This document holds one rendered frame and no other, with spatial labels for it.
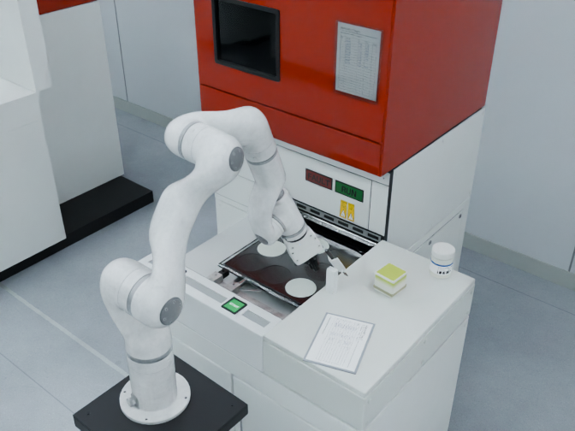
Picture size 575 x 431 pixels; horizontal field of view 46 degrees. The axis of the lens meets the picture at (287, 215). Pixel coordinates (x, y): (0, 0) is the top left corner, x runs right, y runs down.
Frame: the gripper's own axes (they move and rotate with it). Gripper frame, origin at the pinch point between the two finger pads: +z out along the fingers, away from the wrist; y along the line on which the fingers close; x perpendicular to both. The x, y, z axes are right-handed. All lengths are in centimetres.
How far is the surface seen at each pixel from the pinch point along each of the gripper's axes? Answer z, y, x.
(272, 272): 3.3, -12.1, 11.2
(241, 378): 8.8, -38.2, -14.9
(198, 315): -8.9, -38.5, 0.3
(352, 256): 15.4, 14.0, 8.0
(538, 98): 66, 144, 77
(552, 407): 135, 58, -17
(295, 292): 4.4, -9.6, -1.5
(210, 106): -30, 3, 70
